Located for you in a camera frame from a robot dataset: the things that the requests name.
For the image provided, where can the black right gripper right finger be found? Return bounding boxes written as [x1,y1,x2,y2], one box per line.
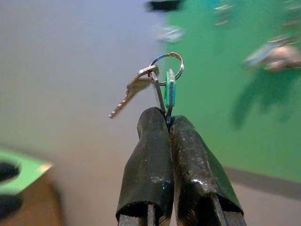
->
[169,115,247,226]

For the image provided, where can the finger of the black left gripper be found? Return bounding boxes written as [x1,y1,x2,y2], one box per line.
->
[0,194,24,214]
[0,162,21,182]

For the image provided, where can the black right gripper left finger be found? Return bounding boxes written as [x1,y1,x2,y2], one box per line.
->
[115,107,174,226]

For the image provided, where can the key ring with green tag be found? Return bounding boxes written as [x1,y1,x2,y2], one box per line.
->
[108,52,184,125]

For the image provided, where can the brown wooden table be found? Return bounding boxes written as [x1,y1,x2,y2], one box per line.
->
[0,168,64,226]

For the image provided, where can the clear crumpled plastic tape piece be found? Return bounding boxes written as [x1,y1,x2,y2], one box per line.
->
[156,25,185,43]

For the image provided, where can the key bunch with plush toy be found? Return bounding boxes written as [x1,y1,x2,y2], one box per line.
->
[243,35,301,73]

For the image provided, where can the black tape strip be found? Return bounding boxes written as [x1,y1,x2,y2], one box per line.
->
[145,0,184,11]

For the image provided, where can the green corrugated wall board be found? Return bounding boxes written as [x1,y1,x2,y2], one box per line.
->
[162,0,301,183]

